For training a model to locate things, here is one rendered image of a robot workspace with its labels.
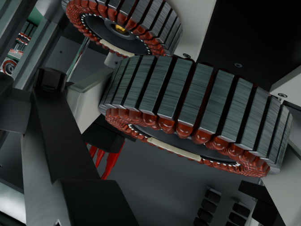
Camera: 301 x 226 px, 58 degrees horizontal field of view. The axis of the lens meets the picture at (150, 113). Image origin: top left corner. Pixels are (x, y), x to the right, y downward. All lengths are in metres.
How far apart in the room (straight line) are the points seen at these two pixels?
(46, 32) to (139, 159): 0.27
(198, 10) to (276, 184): 0.14
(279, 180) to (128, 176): 0.36
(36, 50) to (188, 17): 0.32
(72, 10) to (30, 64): 0.26
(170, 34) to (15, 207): 0.27
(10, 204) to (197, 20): 0.30
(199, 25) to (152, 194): 0.32
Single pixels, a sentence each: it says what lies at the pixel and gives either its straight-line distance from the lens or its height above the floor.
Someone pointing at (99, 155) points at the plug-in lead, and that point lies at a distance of 0.37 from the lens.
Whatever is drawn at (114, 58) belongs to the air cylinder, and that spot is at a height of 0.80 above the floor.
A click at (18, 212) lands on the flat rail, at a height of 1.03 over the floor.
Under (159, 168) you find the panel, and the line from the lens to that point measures 0.49.
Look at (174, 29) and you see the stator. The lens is 0.24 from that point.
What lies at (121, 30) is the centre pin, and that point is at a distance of 0.27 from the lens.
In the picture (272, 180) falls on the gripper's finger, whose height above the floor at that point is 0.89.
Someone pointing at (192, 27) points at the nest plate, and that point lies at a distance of 0.26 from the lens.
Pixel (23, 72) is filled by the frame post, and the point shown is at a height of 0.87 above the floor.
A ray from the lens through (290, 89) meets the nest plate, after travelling 0.32.
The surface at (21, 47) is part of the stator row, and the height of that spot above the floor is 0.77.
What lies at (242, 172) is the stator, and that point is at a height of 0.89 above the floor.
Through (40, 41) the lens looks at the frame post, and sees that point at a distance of 0.52.
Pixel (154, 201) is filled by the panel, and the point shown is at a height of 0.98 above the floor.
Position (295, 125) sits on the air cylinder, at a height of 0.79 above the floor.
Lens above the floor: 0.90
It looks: 7 degrees down
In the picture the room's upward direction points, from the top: 155 degrees counter-clockwise
